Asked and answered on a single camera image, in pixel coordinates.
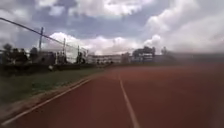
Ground white long building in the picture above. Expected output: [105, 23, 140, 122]
[87, 53, 124, 65]

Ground red running track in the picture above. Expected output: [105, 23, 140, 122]
[0, 65, 224, 128]

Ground tall mesh fence with poles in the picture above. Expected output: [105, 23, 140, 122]
[0, 27, 90, 66]

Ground green grass strip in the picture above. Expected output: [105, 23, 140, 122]
[0, 67, 103, 104]

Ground pale kerb strip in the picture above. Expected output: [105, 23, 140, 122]
[0, 73, 101, 122]

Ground row of dark trees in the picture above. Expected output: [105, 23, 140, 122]
[0, 43, 88, 74]

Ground overhead wires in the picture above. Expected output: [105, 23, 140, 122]
[0, 17, 81, 50]

